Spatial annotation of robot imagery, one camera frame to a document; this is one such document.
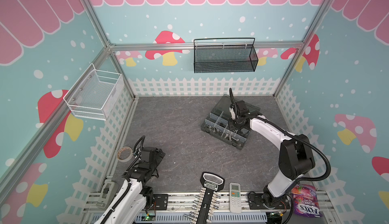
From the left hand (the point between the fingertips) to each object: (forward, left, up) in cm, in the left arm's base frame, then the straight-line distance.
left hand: (159, 158), depth 86 cm
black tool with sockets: (-21, -27, -1) cm, 34 cm away
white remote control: (-19, -41, -1) cm, 45 cm away
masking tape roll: (+4, +23, -4) cm, 23 cm away
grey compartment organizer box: (+24, -34, +1) cm, 42 cm away
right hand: (+20, -42, +8) cm, 47 cm away
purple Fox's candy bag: (-19, -75, +1) cm, 77 cm away
